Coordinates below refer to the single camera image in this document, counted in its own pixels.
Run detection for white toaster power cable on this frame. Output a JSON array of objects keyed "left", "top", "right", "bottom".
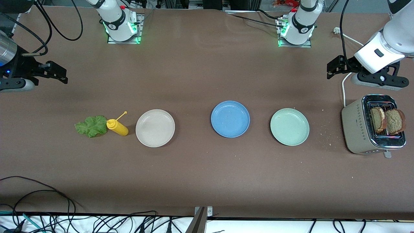
[{"left": 333, "top": 27, "right": 364, "bottom": 107}]

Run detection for yellow mustard squeeze bottle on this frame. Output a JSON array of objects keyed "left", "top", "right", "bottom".
[{"left": 106, "top": 111, "right": 129, "bottom": 136}]

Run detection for tangled black cables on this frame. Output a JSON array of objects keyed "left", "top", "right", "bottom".
[{"left": 49, "top": 210, "right": 181, "bottom": 233}]

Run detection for green round plate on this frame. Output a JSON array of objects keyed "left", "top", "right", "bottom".
[{"left": 270, "top": 108, "right": 310, "bottom": 146}]

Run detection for blue round plate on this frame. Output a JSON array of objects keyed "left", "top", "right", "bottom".
[{"left": 211, "top": 101, "right": 250, "bottom": 138}]

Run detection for black looping table cable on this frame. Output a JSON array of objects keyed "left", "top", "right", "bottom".
[{"left": 0, "top": 176, "right": 76, "bottom": 216}]

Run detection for beige chrome toaster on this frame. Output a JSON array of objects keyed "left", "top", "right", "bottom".
[{"left": 341, "top": 94, "right": 407, "bottom": 159}]

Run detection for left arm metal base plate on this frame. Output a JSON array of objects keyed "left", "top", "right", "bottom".
[{"left": 277, "top": 16, "right": 312, "bottom": 48}]

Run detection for rounded brown bread slice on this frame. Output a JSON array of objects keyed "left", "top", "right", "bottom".
[{"left": 384, "top": 108, "right": 406, "bottom": 135}]

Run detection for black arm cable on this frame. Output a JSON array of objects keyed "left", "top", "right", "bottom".
[
  {"left": 340, "top": 0, "right": 351, "bottom": 63},
  {"left": 0, "top": 0, "right": 84, "bottom": 57}
]

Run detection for metal table edge bracket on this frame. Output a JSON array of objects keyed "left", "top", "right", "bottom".
[{"left": 188, "top": 206, "right": 213, "bottom": 233}]

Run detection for square brown bread slice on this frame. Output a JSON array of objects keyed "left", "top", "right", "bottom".
[{"left": 370, "top": 107, "right": 387, "bottom": 133}]

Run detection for green lettuce leaf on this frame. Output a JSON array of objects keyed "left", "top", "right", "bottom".
[{"left": 75, "top": 115, "right": 108, "bottom": 138}]

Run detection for black base supply cable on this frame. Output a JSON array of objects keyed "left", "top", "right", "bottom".
[{"left": 226, "top": 10, "right": 285, "bottom": 28}]

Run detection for aluminium frame profile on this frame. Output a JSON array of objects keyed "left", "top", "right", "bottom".
[{"left": 10, "top": 13, "right": 20, "bottom": 37}]

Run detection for beige round plate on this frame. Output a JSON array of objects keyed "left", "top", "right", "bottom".
[{"left": 136, "top": 109, "right": 175, "bottom": 148}]

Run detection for teal cable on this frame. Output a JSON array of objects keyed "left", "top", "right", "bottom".
[{"left": 0, "top": 210, "right": 44, "bottom": 233}]

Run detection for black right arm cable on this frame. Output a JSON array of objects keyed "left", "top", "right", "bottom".
[{"left": 0, "top": 0, "right": 84, "bottom": 57}]

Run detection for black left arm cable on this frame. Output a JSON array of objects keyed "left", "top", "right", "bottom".
[{"left": 340, "top": 0, "right": 351, "bottom": 63}]

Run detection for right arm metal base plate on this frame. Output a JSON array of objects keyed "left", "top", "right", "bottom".
[{"left": 107, "top": 14, "right": 144, "bottom": 44}]

